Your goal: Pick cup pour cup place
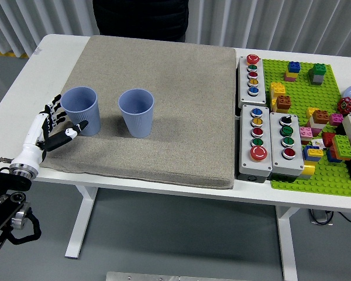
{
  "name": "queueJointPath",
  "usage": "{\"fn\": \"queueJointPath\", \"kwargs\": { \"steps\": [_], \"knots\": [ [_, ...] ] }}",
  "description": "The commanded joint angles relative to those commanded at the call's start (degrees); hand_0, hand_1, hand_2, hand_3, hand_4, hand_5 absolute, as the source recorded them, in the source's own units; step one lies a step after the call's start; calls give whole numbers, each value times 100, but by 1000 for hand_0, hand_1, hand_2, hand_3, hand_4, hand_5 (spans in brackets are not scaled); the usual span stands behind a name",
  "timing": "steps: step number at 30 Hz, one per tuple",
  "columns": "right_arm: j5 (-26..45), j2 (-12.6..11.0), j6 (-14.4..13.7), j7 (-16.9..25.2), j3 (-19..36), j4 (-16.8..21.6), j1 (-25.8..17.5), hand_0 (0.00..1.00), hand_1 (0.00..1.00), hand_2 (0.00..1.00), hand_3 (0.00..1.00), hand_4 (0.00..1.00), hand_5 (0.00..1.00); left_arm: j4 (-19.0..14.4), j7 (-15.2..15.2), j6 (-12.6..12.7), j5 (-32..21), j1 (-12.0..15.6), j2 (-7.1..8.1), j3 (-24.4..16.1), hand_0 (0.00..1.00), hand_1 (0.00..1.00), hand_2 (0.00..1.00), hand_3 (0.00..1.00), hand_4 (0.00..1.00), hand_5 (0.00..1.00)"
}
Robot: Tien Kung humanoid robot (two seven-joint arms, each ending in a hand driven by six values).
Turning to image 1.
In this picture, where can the blue ribbed plastic cup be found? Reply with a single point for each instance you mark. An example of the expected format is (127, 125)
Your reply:
(139, 123)
(86, 114)

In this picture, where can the grey-brown cushion mat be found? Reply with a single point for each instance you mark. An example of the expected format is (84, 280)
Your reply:
(178, 117)

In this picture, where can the magenta brick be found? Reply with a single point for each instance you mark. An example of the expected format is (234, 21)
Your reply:
(336, 119)

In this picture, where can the five-button box, black base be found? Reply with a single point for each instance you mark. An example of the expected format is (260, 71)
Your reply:
(261, 87)

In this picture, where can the green studded baseplate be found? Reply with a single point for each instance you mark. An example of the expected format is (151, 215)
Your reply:
(304, 90)

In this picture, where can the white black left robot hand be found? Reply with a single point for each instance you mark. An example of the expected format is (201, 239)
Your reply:
(32, 137)

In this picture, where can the green orange brick stack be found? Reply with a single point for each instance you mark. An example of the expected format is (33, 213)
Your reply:
(342, 146)

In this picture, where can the blue yellow pink brick stack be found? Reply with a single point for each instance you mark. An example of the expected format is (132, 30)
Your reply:
(292, 71)

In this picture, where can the person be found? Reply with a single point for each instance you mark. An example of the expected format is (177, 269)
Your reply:
(140, 17)

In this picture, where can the grey metal plate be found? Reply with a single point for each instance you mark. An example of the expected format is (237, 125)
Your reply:
(163, 276)

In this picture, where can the red brick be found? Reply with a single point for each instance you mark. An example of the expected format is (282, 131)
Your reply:
(328, 139)

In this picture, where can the small table sticker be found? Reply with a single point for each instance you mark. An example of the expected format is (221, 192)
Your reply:
(37, 51)

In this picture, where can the red valve handwheel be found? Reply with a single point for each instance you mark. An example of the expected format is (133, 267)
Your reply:
(345, 106)

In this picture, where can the white table leg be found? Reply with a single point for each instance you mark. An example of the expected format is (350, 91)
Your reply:
(288, 246)
(82, 222)

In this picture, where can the button box with selector switch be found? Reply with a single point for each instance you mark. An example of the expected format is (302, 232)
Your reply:
(276, 140)

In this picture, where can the blue yellow brick pile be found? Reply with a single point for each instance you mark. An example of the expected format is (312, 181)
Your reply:
(313, 152)

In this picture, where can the orange yellow white brick stack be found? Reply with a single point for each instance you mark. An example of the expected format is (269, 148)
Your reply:
(320, 117)

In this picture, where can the five-button box, large red button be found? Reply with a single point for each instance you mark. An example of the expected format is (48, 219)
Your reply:
(245, 137)

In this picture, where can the white printed brick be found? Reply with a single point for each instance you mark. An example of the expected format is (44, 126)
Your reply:
(318, 143)

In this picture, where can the green grey brick stack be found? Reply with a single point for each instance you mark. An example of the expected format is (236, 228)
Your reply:
(317, 74)

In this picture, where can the yellow cylinder brick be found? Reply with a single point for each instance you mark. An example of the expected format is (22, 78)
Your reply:
(308, 169)

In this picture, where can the grey floor socket box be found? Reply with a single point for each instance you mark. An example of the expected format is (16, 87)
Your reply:
(320, 216)

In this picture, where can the brown-orange brick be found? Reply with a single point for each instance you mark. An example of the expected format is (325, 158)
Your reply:
(283, 104)

